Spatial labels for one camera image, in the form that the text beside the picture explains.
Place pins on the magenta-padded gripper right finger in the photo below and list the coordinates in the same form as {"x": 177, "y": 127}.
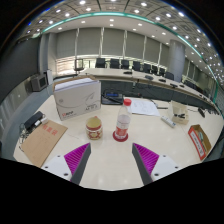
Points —
{"x": 146, "y": 159}

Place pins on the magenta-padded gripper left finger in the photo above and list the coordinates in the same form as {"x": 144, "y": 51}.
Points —
{"x": 77, "y": 158}

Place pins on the clear red-capped water bottle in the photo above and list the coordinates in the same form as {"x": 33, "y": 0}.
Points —
{"x": 122, "y": 123}

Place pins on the red and cream mug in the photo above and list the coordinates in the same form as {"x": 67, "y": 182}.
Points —
{"x": 94, "y": 130}

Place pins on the brown paper envelope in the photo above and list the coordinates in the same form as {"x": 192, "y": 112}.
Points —
{"x": 43, "y": 143}

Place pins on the flat round red coaster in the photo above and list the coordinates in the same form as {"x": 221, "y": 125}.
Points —
{"x": 115, "y": 137}

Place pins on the white remote control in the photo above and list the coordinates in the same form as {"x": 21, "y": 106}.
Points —
{"x": 168, "y": 121}

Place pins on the small white charger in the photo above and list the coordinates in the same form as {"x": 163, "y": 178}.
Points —
{"x": 43, "y": 120}

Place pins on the white printed paper sheet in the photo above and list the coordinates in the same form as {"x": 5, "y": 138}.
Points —
{"x": 145, "y": 107}

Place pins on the open red cardboard box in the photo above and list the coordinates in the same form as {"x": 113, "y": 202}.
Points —
{"x": 196, "y": 143}

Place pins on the small open white box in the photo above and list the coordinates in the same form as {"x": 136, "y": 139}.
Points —
{"x": 178, "y": 111}

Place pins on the white copy paper carton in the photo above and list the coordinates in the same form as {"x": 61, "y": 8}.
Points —
{"x": 76, "y": 100}

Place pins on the black power adapter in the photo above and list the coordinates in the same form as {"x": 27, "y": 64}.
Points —
{"x": 32, "y": 120}

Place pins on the long curved conference desk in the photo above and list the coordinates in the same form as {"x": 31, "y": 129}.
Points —
{"x": 146, "y": 91}

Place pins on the grey equipment cabinet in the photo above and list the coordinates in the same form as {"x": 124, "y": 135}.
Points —
{"x": 39, "y": 81}

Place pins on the row of black chairs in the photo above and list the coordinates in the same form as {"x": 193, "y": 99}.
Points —
{"x": 115, "y": 63}

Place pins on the recessed ceiling lights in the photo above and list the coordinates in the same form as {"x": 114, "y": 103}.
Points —
{"x": 111, "y": 20}

